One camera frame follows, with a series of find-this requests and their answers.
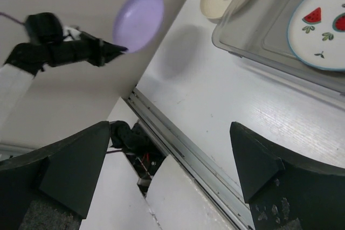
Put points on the purple plastic plate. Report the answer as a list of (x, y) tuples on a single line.
[(137, 23)]

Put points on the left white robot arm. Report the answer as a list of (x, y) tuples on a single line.
[(20, 69)]

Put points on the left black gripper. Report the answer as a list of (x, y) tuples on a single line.
[(46, 37)]

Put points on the clear plastic bin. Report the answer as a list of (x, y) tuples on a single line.
[(257, 30)]

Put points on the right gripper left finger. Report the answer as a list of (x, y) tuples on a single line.
[(52, 187)]

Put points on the white watermelon pattern plate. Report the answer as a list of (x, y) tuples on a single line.
[(315, 34)]

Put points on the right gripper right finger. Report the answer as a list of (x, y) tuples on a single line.
[(284, 189)]

